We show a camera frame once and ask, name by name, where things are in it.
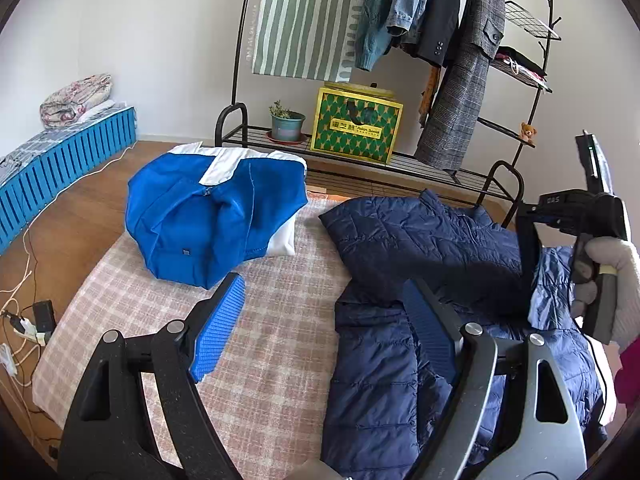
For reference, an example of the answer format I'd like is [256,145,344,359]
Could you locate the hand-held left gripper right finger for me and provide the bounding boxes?
[402,277,589,480]

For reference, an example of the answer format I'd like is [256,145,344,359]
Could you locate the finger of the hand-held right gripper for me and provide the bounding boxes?
[516,199,549,320]

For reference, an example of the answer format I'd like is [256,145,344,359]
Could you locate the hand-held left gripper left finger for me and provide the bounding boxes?
[57,272,247,480]

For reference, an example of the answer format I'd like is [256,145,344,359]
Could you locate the navy puffer jacket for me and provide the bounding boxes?
[318,189,609,480]

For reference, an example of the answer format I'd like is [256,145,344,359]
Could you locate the blue and white jacket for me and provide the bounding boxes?
[125,142,309,291]

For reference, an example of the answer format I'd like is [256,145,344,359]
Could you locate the folded clothes on shelf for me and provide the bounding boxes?
[492,46,549,84]

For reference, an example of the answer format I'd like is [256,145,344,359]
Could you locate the black metal clothes rack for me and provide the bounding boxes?
[214,0,563,229]

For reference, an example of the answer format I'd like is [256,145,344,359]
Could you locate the person's right hand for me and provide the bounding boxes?
[570,236,640,357]

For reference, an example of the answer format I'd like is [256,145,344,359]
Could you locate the pink plaid mat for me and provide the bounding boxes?
[32,192,516,480]

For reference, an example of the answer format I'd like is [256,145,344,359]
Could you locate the black power adapter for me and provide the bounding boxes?
[31,299,56,334]

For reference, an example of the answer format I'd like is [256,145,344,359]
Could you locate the grey plaid coat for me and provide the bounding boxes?
[414,0,506,171]

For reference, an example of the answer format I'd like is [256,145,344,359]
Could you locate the white power strip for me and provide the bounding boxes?
[1,310,49,347]

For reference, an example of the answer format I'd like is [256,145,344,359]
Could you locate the orange scarf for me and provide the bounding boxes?
[419,64,442,117]

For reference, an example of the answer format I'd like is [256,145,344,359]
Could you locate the potted plant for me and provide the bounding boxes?
[266,100,307,145]

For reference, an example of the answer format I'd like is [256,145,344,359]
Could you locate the yellow and green gift bag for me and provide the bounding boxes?
[310,81,404,165]

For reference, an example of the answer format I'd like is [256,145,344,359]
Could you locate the blue slatted bed base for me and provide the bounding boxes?
[0,107,139,257]

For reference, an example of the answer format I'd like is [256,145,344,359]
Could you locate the white pillow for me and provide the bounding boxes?
[82,100,129,122]

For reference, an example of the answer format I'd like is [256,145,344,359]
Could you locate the grey patterned bed sheet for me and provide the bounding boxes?
[0,104,134,187]

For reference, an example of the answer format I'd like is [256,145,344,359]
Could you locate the dark blazer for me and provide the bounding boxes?
[400,0,462,67]

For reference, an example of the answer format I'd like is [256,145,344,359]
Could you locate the teal knit sweater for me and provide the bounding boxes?
[354,0,401,72]

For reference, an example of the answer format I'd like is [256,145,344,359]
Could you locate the floral quilt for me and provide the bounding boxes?
[40,73,114,129]

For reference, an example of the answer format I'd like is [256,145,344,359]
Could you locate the green striped hanging cloth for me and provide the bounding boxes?
[251,0,373,84]

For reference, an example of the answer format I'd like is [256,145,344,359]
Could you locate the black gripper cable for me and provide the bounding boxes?
[579,325,610,427]

